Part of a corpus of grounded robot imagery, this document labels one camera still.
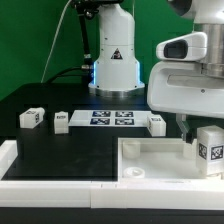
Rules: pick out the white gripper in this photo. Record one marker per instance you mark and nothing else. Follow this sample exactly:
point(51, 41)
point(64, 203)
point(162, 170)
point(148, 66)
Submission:
point(180, 88)

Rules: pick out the white square tabletop part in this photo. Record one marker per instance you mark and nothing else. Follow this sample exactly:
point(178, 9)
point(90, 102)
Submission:
point(159, 158)

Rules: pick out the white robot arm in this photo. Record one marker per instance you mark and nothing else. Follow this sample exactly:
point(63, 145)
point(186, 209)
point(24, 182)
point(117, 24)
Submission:
point(116, 72)

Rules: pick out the white tag base sheet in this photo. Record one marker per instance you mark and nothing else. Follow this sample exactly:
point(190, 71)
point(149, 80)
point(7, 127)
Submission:
point(109, 118)

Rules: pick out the white U-shaped fence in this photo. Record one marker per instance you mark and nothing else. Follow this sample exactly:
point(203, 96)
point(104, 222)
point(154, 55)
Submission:
point(125, 193)

